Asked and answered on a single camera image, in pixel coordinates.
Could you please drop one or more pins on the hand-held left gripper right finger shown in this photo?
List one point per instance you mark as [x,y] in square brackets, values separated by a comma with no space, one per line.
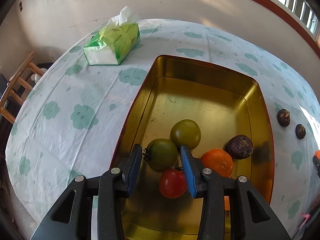
[188,172]

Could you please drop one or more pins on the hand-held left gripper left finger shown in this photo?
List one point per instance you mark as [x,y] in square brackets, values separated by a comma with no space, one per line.
[132,172]

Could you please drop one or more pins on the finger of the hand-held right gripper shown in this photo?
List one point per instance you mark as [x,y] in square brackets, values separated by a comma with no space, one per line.
[317,165]

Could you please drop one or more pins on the orange tangerine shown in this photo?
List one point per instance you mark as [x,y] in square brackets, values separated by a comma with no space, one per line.
[217,162]
[317,153]

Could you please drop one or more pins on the red tomato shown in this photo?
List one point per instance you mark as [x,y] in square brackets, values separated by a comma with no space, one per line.
[172,183]

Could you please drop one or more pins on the green tomato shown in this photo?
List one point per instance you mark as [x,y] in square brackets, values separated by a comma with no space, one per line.
[185,133]
[162,155]

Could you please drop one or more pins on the dark wrinkled passion fruit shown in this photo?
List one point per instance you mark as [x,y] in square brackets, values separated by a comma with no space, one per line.
[300,131]
[283,117]
[240,147]

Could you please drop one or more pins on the maroon tin box gold inside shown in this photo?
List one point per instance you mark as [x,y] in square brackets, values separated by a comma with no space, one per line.
[200,100]

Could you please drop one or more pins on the small pink object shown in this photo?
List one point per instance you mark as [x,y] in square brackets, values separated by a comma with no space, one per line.
[305,218]

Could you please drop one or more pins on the white tablecloth green cloud print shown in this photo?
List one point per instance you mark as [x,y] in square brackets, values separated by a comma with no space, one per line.
[62,130]

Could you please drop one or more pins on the green tissue pack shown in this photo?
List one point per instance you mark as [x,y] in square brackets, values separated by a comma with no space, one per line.
[112,42]

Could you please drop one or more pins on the white round object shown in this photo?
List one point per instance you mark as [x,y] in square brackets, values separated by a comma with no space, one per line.
[37,76]

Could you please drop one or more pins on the wooden chair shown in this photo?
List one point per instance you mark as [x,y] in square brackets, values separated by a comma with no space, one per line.
[17,80]

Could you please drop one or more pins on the wooden framed window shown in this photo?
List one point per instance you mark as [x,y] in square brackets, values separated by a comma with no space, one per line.
[287,2]

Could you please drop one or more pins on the dark wall switch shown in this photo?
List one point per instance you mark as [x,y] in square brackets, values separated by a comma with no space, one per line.
[21,6]

